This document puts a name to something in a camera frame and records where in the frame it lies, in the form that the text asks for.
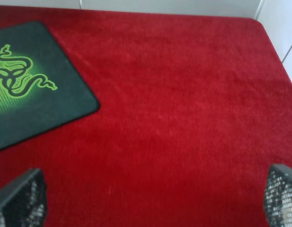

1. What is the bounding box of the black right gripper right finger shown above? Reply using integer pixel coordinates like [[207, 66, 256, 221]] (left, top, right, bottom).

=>
[[264, 164, 292, 227]]

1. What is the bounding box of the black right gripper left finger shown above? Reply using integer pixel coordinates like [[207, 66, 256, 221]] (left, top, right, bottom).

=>
[[0, 168, 47, 227]]

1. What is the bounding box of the black green Razer mouse pad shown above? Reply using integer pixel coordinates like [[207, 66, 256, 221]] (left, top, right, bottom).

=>
[[0, 21, 100, 151]]

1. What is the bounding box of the red velvet tablecloth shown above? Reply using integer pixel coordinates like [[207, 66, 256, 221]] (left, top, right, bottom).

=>
[[0, 6, 292, 227]]

